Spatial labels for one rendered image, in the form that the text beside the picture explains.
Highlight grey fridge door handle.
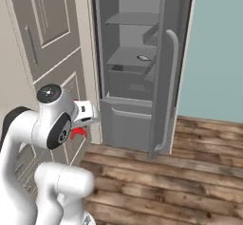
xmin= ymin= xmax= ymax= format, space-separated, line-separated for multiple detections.
xmin=154 ymin=28 xmax=180 ymax=154

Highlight tall beige cabinet door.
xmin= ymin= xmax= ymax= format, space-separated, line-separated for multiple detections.
xmin=5 ymin=0 xmax=82 ymax=82

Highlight grey fridge door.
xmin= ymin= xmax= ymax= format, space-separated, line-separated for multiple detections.
xmin=141 ymin=0 xmax=195 ymax=160

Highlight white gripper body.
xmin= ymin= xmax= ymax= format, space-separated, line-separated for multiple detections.
xmin=88 ymin=103 xmax=103 ymax=125

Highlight grey fridge shelf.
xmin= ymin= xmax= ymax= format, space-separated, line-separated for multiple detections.
xmin=104 ymin=11 xmax=160 ymax=27
xmin=106 ymin=46 xmax=159 ymax=68

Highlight grey fridge crisper drawer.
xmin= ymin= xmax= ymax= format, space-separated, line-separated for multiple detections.
xmin=108 ymin=64 xmax=154 ymax=100

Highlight grey cabinet door handle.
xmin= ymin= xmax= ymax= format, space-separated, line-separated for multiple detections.
xmin=24 ymin=25 xmax=39 ymax=67

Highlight grey freezer drawer front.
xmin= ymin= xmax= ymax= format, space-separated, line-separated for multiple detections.
xmin=100 ymin=96 xmax=154 ymax=153

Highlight red curved item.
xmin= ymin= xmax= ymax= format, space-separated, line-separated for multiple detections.
xmin=69 ymin=126 xmax=88 ymax=141

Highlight short beige cabinet door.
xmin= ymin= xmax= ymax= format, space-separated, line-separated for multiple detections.
xmin=32 ymin=47 xmax=88 ymax=168

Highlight grey white fish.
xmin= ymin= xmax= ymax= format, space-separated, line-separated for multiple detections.
xmin=136 ymin=54 xmax=153 ymax=63

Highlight grey fridge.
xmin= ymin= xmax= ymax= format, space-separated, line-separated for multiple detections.
xmin=90 ymin=0 xmax=197 ymax=160

